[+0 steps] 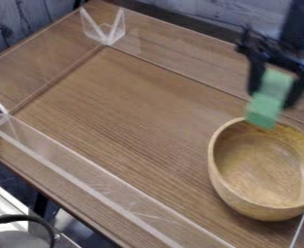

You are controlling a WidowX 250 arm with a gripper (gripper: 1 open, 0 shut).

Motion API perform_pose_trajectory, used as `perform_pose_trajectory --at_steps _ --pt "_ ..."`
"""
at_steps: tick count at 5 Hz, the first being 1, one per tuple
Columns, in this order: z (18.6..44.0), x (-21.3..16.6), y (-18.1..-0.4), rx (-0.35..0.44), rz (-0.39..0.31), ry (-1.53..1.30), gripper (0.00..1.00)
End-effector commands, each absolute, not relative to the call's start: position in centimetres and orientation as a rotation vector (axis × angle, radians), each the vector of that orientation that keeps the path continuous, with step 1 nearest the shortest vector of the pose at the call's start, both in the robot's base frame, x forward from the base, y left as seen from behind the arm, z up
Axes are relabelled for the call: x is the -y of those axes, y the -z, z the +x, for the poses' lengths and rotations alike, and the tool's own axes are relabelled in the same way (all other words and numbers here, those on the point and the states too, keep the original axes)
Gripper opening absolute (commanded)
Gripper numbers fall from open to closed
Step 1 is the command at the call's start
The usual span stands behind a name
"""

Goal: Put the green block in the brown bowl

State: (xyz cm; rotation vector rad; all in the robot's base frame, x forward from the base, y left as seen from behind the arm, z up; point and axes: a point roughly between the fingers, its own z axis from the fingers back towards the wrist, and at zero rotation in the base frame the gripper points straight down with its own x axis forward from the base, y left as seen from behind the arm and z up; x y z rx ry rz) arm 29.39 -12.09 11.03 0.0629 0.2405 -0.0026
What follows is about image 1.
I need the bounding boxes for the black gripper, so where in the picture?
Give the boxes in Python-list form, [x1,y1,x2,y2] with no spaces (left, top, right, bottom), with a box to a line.
[237,0,304,109]

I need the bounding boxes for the grey metal bracket with screw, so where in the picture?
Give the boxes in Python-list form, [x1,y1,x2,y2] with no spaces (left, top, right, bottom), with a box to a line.
[54,233,82,248]

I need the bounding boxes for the clear acrylic corner bracket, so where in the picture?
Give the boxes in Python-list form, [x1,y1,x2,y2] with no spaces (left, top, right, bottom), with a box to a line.
[80,8,125,46]

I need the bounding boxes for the black cable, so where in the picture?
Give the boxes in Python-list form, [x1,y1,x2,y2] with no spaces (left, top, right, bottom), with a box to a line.
[0,213,58,248]

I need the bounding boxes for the brown wooden bowl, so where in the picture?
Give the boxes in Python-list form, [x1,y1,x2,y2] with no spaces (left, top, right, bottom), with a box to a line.
[208,118,304,222]

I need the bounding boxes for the black table leg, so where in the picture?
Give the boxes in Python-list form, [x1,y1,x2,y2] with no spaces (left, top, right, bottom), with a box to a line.
[33,193,49,217]

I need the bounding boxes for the green rectangular block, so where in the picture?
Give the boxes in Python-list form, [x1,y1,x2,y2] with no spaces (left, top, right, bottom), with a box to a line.
[245,69,293,129]

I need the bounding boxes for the clear acrylic front barrier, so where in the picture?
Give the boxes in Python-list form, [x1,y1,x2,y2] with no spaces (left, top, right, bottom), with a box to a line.
[0,103,236,248]

